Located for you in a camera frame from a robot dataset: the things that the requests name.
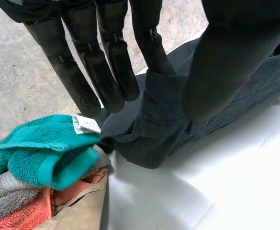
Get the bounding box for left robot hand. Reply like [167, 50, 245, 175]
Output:
[0, 0, 280, 123]

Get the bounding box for dark blue cloth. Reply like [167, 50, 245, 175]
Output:
[99, 50, 280, 170]

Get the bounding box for teal towel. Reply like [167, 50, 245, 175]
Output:
[0, 114, 101, 191]

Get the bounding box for beige shorts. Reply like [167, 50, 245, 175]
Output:
[32, 174, 110, 230]

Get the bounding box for coral towel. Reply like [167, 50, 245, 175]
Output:
[0, 168, 109, 230]

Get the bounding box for grey towel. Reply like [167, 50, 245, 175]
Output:
[0, 144, 112, 225]

